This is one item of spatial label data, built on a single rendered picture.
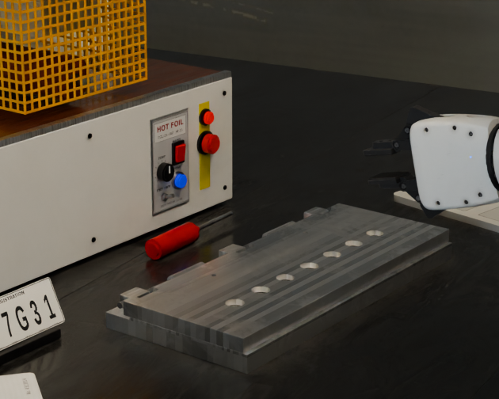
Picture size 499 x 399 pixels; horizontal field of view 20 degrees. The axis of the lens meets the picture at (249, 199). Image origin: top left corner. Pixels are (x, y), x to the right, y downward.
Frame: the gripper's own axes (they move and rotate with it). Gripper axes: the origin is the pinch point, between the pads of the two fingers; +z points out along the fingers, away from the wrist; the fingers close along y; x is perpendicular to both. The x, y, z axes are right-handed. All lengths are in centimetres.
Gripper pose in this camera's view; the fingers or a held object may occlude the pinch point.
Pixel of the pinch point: (386, 164)
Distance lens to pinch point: 166.1
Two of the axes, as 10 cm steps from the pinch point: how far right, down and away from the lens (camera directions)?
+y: 1.8, 9.7, 1.8
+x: 6.0, -2.5, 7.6
